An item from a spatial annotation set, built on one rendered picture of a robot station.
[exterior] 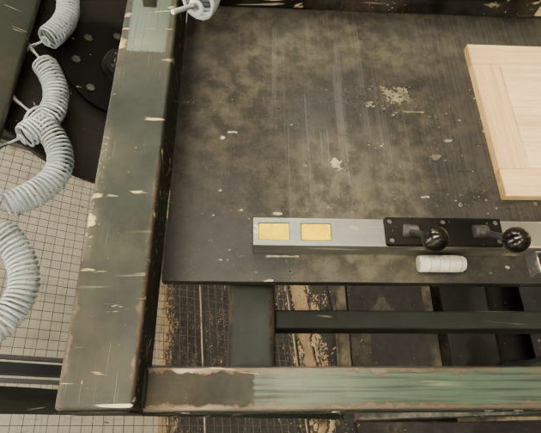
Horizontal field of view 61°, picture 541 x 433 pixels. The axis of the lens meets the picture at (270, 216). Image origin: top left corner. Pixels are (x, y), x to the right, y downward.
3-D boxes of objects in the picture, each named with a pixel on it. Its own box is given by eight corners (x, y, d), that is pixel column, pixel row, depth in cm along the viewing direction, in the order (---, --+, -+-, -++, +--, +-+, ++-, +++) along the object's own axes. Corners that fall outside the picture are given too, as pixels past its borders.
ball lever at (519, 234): (486, 241, 78) (536, 254, 64) (465, 241, 77) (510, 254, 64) (488, 219, 77) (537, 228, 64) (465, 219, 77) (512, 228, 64)
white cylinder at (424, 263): (416, 274, 78) (461, 274, 78) (422, 269, 75) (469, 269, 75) (414, 258, 79) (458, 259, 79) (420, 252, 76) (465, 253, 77)
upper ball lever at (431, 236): (417, 240, 77) (452, 253, 64) (395, 240, 77) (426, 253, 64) (418, 218, 77) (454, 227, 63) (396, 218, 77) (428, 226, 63)
